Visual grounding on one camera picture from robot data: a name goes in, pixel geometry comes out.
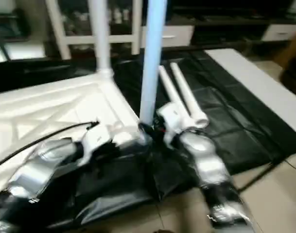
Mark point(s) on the white plastic table leg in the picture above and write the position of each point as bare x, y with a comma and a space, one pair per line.
101, 34
151, 58
172, 87
189, 92

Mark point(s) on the white plastic table top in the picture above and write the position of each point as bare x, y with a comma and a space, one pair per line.
50, 111

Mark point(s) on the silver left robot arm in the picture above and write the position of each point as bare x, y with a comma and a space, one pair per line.
36, 170

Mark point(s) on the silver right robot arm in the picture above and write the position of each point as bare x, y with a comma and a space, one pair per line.
211, 170

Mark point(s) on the black work mat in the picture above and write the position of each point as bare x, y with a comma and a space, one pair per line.
196, 145

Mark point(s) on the white low drawer unit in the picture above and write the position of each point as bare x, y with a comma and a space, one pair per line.
172, 35

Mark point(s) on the white sheet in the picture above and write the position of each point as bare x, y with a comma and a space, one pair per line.
259, 85

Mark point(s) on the white glass-door cabinet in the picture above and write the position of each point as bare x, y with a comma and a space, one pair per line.
89, 24

